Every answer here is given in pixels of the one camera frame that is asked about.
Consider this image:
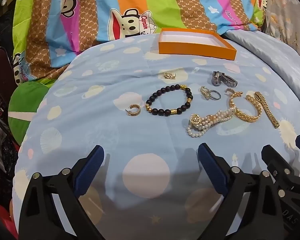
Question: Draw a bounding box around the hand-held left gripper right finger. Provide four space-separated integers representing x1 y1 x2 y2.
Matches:
197 143 288 240

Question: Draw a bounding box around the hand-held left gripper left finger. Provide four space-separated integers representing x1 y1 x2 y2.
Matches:
19 144 105 240

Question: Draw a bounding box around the gold watch band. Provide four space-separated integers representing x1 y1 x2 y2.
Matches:
254 92 280 128

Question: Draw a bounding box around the gold chain bracelet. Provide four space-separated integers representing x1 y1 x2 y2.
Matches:
229 91 262 123

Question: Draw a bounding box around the black bead bracelet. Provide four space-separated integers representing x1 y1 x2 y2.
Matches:
145 84 193 117

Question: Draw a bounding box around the orange shallow cardboard box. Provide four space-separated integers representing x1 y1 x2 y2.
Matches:
158 28 237 61

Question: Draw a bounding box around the light blue spotted sheet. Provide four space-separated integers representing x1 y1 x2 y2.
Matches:
11 34 300 240

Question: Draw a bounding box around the gold hoop earring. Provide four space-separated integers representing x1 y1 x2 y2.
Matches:
125 104 142 117

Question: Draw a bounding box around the silver wristwatch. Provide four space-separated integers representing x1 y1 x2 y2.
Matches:
211 71 238 88

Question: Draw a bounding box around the green pillow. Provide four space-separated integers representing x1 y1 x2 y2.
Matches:
7 79 58 146

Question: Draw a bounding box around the light blue quilted blanket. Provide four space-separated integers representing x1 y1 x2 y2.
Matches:
224 29 300 110

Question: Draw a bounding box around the red plastic item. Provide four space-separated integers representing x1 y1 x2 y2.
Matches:
0 200 19 240

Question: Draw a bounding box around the dark chair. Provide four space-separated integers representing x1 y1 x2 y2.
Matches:
0 46 16 122

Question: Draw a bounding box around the grey floral cloth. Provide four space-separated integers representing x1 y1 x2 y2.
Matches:
262 0 300 64

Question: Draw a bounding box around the striped monkey print blanket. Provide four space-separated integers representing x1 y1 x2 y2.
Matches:
11 0 268 85

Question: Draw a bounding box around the pearl bracelet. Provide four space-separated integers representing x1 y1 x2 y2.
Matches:
186 108 234 138

